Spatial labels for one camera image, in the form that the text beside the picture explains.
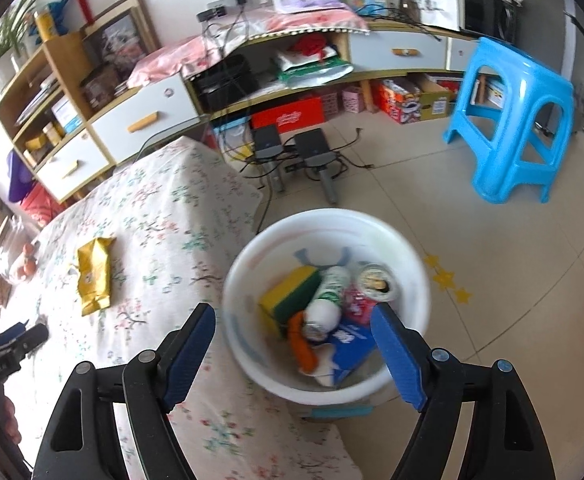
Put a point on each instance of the blue plastic stool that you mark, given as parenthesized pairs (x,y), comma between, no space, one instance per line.
(507,152)

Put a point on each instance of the blue almond milk carton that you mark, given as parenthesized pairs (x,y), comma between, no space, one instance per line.
(343,352)

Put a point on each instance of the pink cloth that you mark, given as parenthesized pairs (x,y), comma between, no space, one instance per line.
(193,55)

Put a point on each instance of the red gift box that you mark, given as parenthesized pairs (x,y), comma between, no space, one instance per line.
(41,206)

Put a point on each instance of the red drink can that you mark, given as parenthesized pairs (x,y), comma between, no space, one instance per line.
(372,284)

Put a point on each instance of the black speaker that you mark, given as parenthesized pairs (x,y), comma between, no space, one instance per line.
(267,147)
(313,148)

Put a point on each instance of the red snack carton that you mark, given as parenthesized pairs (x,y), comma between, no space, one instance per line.
(412,98)

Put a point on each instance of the white microwave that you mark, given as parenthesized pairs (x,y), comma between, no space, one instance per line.
(493,18)

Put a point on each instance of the red flat box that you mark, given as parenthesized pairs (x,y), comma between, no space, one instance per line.
(299,114)

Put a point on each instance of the long low tv cabinet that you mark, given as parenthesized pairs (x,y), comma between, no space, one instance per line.
(388,49)

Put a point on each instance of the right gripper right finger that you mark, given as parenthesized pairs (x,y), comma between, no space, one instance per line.
(405,354)

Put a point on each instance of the white plastic basin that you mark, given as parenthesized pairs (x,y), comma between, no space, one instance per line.
(322,238)

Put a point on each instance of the black speaker right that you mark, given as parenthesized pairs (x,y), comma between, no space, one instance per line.
(313,148)

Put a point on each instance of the framed picture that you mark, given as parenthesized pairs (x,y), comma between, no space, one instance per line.
(120,37)

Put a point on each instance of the black speaker left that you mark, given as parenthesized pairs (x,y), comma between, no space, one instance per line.
(267,147)

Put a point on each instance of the floral tablecloth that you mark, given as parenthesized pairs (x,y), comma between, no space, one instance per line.
(179,216)

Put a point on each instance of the white plastic bottle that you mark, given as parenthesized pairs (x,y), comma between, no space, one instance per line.
(324,312)

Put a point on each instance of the wooden cabinet with drawers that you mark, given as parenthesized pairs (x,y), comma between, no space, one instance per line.
(62,140)

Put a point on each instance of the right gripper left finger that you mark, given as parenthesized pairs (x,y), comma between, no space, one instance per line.
(182,354)

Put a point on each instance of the yellow green sponge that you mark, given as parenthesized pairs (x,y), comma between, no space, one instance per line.
(288,297)

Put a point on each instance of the orange peel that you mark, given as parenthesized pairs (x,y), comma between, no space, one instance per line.
(303,352)

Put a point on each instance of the yellow snack wrapper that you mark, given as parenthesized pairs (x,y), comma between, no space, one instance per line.
(94,282)

